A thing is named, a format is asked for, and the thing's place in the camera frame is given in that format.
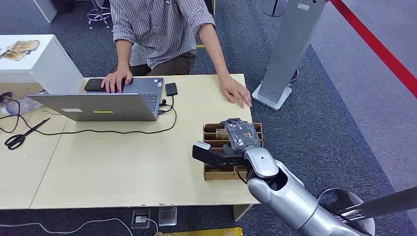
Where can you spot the grey kiosk stand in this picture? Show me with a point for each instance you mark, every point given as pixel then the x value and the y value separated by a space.
pixel 286 49

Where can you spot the table leg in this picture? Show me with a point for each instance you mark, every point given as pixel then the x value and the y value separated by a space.
pixel 241 211

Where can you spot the chrome stool base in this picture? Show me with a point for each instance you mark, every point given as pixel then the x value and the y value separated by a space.
pixel 98 14

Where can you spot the person's right forearm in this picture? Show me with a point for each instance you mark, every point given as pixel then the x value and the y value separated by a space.
pixel 123 55

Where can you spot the dark stanchion pole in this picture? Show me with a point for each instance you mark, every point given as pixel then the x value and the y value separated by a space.
pixel 384 205

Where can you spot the floor power socket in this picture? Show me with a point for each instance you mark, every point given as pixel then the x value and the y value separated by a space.
pixel 140 218

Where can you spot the silver laptop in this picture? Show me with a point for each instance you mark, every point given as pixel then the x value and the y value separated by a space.
pixel 97 106

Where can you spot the person's right hand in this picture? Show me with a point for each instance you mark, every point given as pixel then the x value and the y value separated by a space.
pixel 114 80

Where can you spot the printed card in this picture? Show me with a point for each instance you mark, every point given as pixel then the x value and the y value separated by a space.
pixel 221 134

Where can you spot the floor socket cover plate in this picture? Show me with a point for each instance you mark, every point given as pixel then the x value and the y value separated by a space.
pixel 167 216

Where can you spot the red barrier belt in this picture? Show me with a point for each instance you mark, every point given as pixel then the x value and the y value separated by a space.
pixel 378 47

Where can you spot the small black external drive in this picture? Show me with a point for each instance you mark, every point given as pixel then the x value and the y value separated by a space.
pixel 171 89

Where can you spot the wooden card organizer box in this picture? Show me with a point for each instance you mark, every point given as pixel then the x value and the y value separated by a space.
pixel 218 174

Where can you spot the printed picture cards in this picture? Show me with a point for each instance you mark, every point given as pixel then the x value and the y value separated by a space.
pixel 19 49

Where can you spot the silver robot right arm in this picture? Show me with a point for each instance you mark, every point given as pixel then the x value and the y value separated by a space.
pixel 288 197

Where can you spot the person's left hand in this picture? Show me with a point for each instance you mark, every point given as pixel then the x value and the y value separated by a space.
pixel 235 90

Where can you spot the black scissors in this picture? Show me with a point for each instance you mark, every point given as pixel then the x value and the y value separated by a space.
pixel 19 138

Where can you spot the white cabinet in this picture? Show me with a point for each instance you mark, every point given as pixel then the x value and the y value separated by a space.
pixel 49 65

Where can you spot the black round pole base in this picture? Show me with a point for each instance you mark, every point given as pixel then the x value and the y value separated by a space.
pixel 276 9

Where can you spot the person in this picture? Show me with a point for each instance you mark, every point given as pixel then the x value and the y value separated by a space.
pixel 159 29

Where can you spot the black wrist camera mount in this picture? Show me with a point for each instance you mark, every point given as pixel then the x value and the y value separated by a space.
pixel 215 156

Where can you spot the yellow flat object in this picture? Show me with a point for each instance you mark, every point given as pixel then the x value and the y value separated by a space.
pixel 202 232

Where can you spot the black smartphone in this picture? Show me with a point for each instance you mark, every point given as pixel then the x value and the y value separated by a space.
pixel 92 85

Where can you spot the clear plastic bottle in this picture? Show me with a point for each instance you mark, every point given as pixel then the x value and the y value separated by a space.
pixel 24 105

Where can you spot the person's left forearm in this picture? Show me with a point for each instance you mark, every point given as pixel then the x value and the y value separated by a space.
pixel 213 52

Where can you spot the chrome stanchion base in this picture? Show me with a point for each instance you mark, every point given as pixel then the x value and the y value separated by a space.
pixel 345 202

